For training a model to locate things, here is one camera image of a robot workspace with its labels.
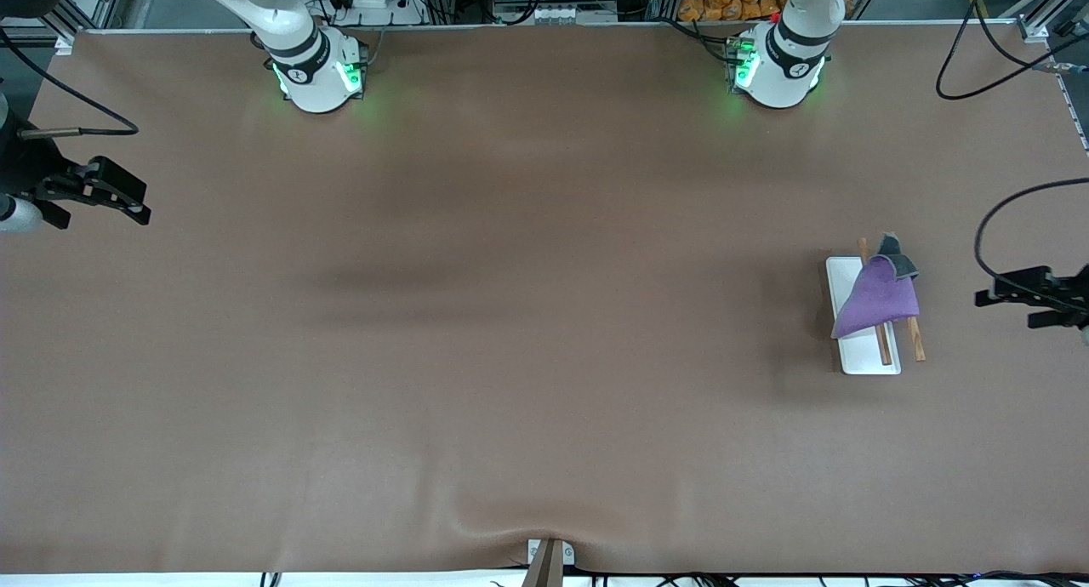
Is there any white power strip with plugs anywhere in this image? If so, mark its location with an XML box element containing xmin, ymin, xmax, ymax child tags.
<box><xmin>332</xmin><ymin>0</ymin><xmax>419</xmax><ymax>25</ymax></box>

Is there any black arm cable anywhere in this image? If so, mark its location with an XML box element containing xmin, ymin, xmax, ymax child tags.
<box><xmin>0</xmin><ymin>26</ymin><xmax>140</xmax><ymax>139</ymax></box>
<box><xmin>936</xmin><ymin>0</ymin><xmax>1089</xmax><ymax>283</ymax></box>

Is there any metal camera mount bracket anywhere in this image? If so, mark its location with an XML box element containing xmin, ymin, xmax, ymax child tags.
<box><xmin>523</xmin><ymin>538</ymin><xmax>577</xmax><ymax>587</ymax></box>

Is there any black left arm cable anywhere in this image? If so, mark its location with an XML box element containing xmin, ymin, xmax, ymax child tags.
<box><xmin>936</xmin><ymin>0</ymin><xmax>1089</xmax><ymax>283</ymax></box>

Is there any purple microfiber towel grey edge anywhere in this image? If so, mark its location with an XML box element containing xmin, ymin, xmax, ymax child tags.
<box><xmin>831</xmin><ymin>232</ymin><xmax>921</xmax><ymax>341</ymax></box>

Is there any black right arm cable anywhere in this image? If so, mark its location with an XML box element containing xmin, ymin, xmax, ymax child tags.
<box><xmin>0</xmin><ymin>26</ymin><xmax>140</xmax><ymax>139</ymax></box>

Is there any small white power strip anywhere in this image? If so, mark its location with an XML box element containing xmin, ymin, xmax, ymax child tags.
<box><xmin>534</xmin><ymin>4</ymin><xmax>598</xmax><ymax>25</ymax></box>

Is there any aluminium frame profile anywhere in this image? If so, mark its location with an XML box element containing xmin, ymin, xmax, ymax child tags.
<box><xmin>1004</xmin><ymin>0</ymin><xmax>1089</xmax><ymax>150</ymax></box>

